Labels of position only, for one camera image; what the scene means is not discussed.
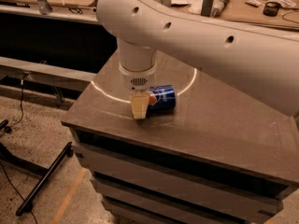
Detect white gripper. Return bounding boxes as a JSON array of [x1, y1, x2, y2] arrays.
[[119, 64, 157, 119]]

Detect blue pepsi can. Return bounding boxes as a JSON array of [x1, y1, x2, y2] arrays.
[[148, 85, 177, 110]]

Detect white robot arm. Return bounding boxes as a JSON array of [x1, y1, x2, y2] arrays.
[[96, 0, 299, 116]]

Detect grey drawer cabinet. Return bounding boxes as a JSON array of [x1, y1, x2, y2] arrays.
[[63, 54, 299, 224]]

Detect grey handheld tool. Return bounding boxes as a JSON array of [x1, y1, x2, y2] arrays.
[[211, 0, 230, 17]]

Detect black metal stand base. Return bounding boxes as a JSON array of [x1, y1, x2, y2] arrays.
[[0, 122, 71, 224]]

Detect black round cup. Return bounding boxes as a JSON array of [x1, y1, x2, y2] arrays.
[[263, 2, 280, 17]]

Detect metal bracket post right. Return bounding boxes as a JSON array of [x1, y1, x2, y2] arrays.
[[201, 0, 214, 17]]

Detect metal bracket post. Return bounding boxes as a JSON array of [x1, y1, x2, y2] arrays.
[[37, 0, 52, 15], [201, 0, 214, 17]]

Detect metal bracket post left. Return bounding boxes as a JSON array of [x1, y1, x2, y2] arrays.
[[37, 0, 52, 15]]

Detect black floor cable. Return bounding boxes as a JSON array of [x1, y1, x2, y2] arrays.
[[0, 72, 40, 224]]

